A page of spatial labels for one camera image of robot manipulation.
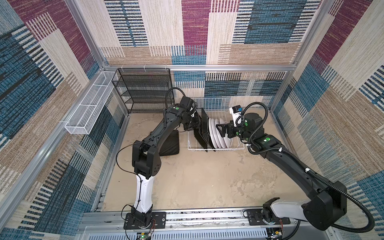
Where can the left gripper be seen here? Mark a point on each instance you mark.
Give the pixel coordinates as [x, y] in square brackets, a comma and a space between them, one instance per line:
[196, 119]

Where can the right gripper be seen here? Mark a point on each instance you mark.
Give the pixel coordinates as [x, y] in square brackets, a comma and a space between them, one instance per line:
[230, 127]

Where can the black square plate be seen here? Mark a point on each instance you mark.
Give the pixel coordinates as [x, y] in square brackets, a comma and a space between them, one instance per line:
[171, 145]

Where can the floral square plate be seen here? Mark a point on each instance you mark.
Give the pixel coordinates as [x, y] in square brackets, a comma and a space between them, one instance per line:
[199, 136]
[206, 132]

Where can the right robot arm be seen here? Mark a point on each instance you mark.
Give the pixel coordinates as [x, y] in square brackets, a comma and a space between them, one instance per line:
[327, 200]

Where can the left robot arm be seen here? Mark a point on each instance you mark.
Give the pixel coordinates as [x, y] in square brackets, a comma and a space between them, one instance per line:
[146, 158]

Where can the white round plate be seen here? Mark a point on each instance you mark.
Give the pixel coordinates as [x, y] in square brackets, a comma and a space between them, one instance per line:
[217, 132]
[220, 138]
[212, 133]
[227, 142]

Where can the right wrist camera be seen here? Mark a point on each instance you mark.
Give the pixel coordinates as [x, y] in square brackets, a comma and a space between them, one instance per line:
[236, 112]

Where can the black wire shelf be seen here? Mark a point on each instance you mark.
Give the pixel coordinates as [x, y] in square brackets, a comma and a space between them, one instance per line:
[143, 90]

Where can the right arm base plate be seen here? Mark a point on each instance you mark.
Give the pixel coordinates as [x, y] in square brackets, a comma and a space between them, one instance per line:
[259, 217]

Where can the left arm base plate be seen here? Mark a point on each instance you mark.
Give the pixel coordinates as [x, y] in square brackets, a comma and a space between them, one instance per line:
[157, 220]

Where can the white mesh wall basket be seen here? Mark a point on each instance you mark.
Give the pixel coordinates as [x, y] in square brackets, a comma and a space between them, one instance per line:
[87, 112]

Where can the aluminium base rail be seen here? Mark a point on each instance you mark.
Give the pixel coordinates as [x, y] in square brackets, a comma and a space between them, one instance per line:
[197, 224]

